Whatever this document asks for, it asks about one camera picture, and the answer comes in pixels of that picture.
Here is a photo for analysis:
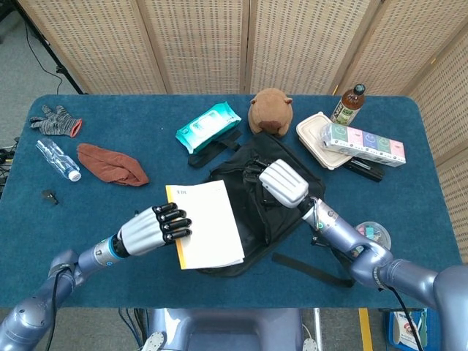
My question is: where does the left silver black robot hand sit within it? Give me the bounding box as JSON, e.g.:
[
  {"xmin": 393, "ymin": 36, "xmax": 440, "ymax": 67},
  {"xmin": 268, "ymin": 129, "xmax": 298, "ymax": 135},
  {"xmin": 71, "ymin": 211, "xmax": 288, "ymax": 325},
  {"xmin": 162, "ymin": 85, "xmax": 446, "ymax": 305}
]
[{"xmin": 116, "ymin": 202, "xmax": 194, "ymax": 257}]

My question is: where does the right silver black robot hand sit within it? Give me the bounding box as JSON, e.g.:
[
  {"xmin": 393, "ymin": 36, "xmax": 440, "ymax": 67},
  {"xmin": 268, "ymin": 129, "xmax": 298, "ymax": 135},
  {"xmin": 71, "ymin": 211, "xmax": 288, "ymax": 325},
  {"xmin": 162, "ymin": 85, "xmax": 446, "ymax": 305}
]
[{"xmin": 243, "ymin": 157, "xmax": 310, "ymax": 209}]

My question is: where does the black fabric backpack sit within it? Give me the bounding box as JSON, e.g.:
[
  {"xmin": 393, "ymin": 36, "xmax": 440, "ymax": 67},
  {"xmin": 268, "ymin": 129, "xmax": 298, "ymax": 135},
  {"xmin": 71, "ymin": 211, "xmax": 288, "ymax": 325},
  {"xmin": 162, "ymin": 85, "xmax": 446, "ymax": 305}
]
[{"xmin": 188, "ymin": 129, "xmax": 355, "ymax": 288}]

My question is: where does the yellow-edged white notebook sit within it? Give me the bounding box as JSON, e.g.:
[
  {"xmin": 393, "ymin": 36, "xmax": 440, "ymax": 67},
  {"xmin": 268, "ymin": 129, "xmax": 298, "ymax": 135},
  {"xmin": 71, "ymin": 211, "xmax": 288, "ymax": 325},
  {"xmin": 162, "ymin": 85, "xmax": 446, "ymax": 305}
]
[{"xmin": 165, "ymin": 179, "xmax": 246, "ymax": 271}]

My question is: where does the blue felt table cover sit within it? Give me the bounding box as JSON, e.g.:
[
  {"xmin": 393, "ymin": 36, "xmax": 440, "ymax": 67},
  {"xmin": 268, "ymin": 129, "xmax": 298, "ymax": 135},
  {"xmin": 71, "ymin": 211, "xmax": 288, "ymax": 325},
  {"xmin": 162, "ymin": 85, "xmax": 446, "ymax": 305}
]
[{"xmin": 0, "ymin": 94, "xmax": 462, "ymax": 310}]

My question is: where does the beige lidded lunch box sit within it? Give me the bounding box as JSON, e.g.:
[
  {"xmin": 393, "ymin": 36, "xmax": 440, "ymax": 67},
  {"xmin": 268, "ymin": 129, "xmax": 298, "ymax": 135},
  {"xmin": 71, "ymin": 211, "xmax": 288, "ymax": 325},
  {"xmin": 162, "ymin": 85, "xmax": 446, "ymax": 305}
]
[{"xmin": 295, "ymin": 111, "xmax": 354, "ymax": 171}]

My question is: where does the brown capybara plush toy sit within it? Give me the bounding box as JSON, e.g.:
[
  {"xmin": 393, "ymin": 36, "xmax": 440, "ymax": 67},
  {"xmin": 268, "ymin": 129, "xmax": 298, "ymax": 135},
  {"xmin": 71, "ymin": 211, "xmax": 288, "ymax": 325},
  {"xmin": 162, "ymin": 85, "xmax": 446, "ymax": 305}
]
[{"xmin": 247, "ymin": 88, "xmax": 294, "ymax": 138}]

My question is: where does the rust brown cloth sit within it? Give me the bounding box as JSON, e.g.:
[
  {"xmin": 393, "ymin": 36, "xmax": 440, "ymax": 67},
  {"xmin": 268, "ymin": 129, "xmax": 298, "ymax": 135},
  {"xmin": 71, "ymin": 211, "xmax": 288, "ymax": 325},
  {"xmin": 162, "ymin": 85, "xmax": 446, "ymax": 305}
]
[{"xmin": 76, "ymin": 143, "xmax": 151, "ymax": 187}]

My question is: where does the black stapler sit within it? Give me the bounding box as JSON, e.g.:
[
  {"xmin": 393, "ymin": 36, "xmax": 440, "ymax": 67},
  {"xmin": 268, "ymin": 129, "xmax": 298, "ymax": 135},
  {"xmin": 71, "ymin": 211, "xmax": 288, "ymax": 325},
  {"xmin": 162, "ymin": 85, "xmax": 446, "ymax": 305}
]
[{"xmin": 342, "ymin": 157, "xmax": 387, "ymax": 183}]

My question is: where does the multicolour tissue packet bundle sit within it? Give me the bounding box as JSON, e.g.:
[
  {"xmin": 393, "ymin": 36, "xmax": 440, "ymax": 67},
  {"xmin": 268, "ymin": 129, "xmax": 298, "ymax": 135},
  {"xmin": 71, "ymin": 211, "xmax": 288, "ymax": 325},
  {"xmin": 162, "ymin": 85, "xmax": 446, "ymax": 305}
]
[{"xmin": 320, "ymin": 122, "xmax": 407, "ymax": 168}]

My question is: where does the teal wet wipes pack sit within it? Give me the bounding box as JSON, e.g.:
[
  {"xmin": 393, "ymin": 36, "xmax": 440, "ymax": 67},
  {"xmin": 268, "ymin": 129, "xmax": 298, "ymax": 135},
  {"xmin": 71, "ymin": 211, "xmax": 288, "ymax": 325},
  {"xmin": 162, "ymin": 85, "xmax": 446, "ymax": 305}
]
[{"xmin": 175, "ymin": 101, "xmax": 242, "ymax": 154}]

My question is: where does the dark tea bottle green label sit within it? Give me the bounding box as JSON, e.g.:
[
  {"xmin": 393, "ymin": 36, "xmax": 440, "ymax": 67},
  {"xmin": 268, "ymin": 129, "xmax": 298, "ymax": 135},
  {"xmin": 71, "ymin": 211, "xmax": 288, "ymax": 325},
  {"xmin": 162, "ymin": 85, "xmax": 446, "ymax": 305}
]
[{"xmin": 330, "ymin": 83, "xmax": 366, "ymax": 125}]

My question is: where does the clear cup of binder clips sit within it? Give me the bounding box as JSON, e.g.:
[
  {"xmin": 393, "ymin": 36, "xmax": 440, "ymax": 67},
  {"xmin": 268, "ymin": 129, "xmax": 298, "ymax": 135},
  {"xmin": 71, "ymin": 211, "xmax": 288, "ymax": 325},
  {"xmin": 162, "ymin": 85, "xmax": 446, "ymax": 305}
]
[{"xmin": 354, "ymin": 221, "xmax": 392, "ymax": 257}]

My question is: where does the clear plastic water bottle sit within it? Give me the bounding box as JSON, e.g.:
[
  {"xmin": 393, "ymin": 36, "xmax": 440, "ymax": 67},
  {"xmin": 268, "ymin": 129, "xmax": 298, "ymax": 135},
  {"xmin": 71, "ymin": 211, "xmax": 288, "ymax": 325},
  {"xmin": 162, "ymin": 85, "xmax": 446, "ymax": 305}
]
[{"xmin": 35, "ymin": 137, "xmax": 82, "ymax": 182}]

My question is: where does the blue-grey robot torso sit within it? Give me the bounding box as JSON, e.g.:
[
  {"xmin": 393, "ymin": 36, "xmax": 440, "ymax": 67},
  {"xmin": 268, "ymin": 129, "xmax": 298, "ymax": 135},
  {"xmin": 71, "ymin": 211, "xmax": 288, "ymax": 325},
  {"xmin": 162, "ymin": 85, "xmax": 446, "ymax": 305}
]
[{"xmin": 140, "ymin": 307, "xmax": 304, "ymax": 351}]

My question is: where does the grey knitted work glove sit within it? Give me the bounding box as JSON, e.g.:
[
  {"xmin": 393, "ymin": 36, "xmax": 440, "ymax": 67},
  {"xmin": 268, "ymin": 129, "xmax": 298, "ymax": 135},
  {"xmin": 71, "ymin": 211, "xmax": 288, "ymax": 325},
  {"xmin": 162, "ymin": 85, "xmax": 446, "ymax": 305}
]
[{"xmin": 29, "ymin": 105, "xmax": 83, "ymax": 138}]

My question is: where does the blue crate with white bag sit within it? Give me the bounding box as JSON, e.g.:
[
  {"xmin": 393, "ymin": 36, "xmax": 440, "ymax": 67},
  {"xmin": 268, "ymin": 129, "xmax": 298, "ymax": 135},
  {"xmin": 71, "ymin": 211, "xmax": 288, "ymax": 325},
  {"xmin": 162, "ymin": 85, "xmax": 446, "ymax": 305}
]
[{"xmin": 387, "ymin": 309, "xmax": 449, "ymax": 351}]

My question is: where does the cable bundle under table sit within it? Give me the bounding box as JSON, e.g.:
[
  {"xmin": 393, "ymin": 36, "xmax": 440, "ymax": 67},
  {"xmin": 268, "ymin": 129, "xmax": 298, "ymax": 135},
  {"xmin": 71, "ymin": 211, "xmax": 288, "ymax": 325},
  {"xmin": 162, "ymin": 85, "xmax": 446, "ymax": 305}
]
[{"xmin": 118, "ymin": 308, "xmax": 148, "ymax": 351}]

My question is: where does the black cable bundle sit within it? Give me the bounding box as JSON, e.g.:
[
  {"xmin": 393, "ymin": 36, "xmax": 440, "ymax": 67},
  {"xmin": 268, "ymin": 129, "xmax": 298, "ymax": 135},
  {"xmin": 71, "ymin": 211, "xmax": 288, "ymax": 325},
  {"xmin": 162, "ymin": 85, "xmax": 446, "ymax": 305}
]
[{"xmin": 0, "ymin": 137, "xmax": 19, "ymax": 198}]

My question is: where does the thin black floor cable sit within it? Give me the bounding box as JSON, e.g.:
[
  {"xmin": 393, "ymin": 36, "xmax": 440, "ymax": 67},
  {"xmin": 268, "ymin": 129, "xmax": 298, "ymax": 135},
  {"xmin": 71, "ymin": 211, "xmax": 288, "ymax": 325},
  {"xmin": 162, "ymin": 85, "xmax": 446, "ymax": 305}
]
[{"xmin": 23, "ymin": 20, "xmax": 63, "ymax": 96}]

